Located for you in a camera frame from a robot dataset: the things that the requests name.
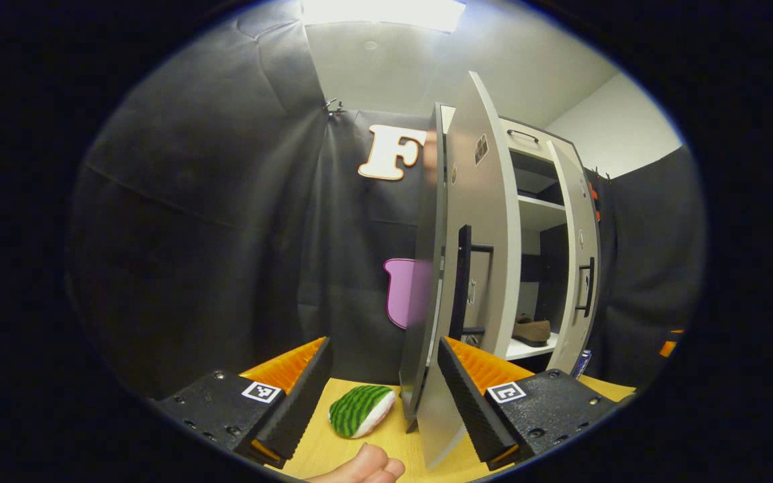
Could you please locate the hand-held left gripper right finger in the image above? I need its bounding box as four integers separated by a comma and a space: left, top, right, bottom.
437, 335, 620, 472

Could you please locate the white shoe cabinet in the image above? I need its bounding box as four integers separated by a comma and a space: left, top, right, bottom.
433, 101, 602, 376

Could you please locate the black backdrop cloth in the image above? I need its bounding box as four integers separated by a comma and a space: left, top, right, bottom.
68, 3, 441, 401
588, 144, 707, 391

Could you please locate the brown fuzzy shoe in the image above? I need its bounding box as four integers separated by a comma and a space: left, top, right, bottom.
512, 314, 552, 347

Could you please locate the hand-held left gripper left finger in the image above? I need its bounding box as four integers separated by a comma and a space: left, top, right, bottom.
157, 335, 334, 469

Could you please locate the ceiling light panel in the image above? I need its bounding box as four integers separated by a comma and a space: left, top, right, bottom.
301, 0, 466, 33

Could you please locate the green striped watermelon plush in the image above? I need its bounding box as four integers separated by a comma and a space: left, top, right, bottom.
328, 384, 397, 439

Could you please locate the white cabinet drawer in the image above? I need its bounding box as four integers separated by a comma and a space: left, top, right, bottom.
501, 117, 578, 165

